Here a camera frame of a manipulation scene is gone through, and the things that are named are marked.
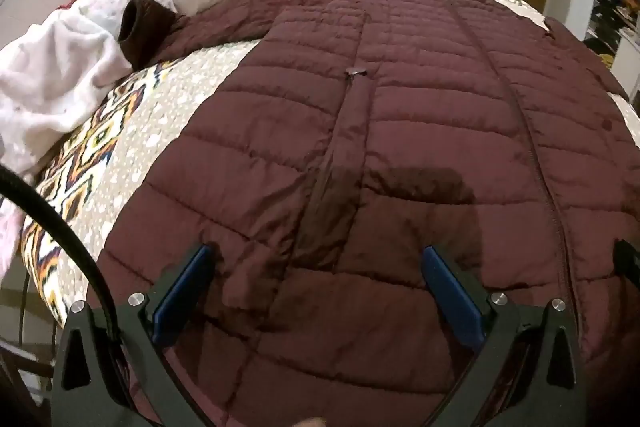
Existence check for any patterned beige bedspread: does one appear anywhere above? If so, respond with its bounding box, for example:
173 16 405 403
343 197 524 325
20 0 632 330

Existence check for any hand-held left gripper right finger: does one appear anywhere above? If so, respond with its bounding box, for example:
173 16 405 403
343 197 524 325
421 245 588 427

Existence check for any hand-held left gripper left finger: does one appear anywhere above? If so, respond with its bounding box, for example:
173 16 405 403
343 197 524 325
50 243 221 427

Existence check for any wall poster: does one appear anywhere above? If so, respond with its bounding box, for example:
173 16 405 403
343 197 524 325
584 0 640 68

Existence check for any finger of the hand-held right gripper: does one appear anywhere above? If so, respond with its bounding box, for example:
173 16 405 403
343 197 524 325
614 238 640 282

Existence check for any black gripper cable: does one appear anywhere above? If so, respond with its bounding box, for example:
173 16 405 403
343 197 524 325
0 166 127 358

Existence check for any maroon puffer jacket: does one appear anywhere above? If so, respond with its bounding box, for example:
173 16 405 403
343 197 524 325
87 0 640 427

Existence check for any white pink fleece blanket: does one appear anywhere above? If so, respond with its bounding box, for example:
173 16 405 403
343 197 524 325
0 0 301 278

